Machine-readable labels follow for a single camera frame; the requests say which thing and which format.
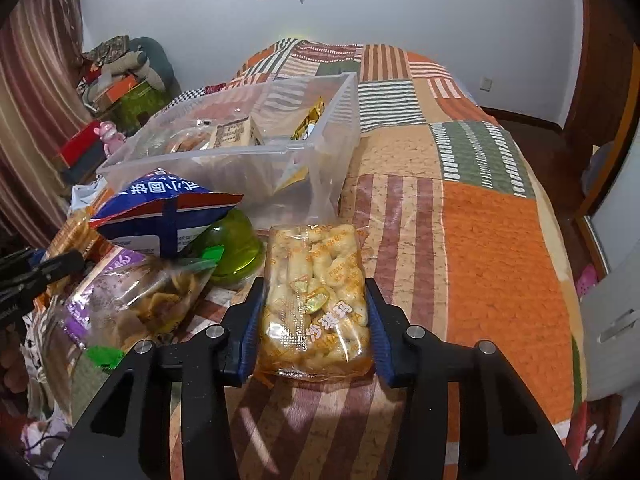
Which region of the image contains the purple egg roll pack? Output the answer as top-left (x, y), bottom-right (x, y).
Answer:
top-left (54, 247), bottom-right (220, 352)

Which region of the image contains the white wardrobe with stickers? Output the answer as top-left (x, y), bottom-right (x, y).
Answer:
top-left (580, 134), bottom-right (639, 401)

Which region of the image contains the red flat box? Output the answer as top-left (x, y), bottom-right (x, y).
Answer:
top-left (58, 120), bottom-right (101, 167)

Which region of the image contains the white wall socket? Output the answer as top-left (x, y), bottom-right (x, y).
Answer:
top-left (480, 77), bottom-right (492, 92)

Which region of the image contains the clear plastic storage bin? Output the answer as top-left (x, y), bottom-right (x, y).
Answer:
top-left (97, 73), bottom-right (360, 230)

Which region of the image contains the brown wooden door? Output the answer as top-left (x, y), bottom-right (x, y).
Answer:
top-left (564, 0), bottom-right (639, 214)

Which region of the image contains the beige cracker block pack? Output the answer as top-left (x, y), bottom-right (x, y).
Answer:
top-left (207, 116), bottom-right (264, 148)

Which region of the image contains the round cookies clear bag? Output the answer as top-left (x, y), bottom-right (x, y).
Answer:
top-left (164, 126), bottom-right (213, 154)

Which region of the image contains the striped patchwork bedspread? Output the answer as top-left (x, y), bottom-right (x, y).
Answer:
top-left (227, 38), bottom-right (586, 479)

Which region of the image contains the grey green stuffed cushion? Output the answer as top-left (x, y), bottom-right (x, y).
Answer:
top-left (102, 37), bottom-right (175, 92)

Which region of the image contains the fried dough twists bag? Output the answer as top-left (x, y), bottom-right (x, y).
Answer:
top-left (257, 223), bottom-right (372, 382)

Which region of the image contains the blue white snack bag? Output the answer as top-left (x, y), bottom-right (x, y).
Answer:
top-left (89, 168), bottom-right (243, 259)

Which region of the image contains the orange cardboard box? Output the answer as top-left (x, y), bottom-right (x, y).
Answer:
top-left (93, 74), bottom-right (138, 112)

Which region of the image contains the pink slipper on floor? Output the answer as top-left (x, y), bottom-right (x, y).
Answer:
top-left (575, 263), bottom-right (599, 298)

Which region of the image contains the gold candy pack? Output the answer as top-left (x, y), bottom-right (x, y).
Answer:
top-left (291, 96), bottom-right (326, 141)

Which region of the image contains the pink plush toy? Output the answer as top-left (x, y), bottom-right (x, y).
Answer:
top-left (93, 122), bottom-right (126, 158)

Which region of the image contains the red striped curtain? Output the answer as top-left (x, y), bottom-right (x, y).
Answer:
top-left (1, 0), bottom-right (90, 247)

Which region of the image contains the green fabric box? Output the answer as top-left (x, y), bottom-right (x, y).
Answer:
top-left (106, 81), bottom-right (171, 131)

